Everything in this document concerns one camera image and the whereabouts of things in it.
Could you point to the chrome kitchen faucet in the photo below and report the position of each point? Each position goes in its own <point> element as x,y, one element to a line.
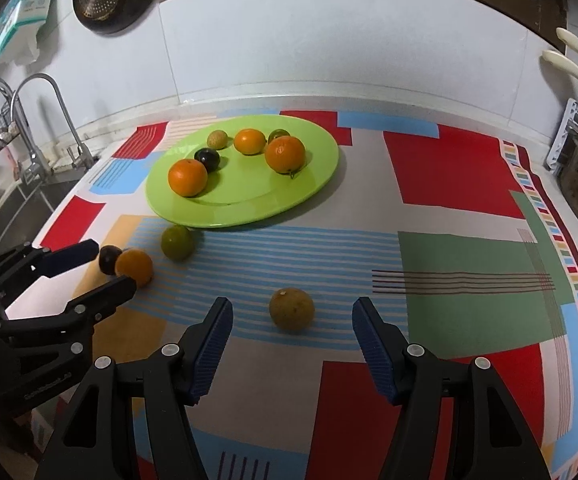
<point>38,168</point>

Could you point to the green lime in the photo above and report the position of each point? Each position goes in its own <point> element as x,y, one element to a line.
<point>276,134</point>
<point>177,243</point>

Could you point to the teal white tissue box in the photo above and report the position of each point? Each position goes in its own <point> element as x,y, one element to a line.
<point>20,21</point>

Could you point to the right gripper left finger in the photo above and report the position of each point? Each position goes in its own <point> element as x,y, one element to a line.
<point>95,439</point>

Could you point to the wire sink caddy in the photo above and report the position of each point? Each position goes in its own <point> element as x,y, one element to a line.
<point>9,130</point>

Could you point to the lower cream pan handle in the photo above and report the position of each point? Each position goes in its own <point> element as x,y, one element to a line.
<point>560,62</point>

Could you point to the small orange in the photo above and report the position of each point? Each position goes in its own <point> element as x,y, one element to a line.
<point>135,264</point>
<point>249,142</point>

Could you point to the steel kitchen sink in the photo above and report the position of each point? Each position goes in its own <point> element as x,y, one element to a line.
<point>26,208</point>

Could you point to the colourful patterned table cloth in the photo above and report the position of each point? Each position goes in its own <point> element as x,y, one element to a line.
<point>463,241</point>

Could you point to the green plate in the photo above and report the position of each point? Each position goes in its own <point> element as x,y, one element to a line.
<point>243,189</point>

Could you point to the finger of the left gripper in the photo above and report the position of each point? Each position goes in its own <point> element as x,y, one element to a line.
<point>55,263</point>
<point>99,303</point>

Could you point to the slim gooseneck water tap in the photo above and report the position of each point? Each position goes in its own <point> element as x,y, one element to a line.
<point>63,142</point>

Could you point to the dark plum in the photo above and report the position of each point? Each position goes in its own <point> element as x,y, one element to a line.
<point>107,258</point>
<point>209,158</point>

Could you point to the small tan fruit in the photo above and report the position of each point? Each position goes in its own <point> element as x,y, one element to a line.
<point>217,140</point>

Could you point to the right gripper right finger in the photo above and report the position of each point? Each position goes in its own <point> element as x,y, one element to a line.
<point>489,438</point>

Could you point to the large orange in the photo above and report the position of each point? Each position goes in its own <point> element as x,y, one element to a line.
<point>285,155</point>
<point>187,177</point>

